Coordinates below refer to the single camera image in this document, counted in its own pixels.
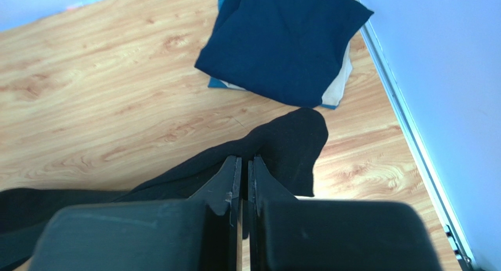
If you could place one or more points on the folded beige t shirt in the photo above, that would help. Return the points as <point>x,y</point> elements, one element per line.
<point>332,95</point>

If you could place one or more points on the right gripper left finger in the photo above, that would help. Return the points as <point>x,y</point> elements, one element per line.
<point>203,232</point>

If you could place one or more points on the black t shirt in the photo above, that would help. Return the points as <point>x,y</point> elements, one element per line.
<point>289,146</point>

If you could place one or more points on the aluminium frame rail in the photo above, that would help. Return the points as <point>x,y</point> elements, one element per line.
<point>448,219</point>

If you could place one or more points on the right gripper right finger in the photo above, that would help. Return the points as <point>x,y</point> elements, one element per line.
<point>287,233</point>

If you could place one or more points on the folded navy t shirt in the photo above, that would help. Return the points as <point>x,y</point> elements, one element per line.
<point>289,51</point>

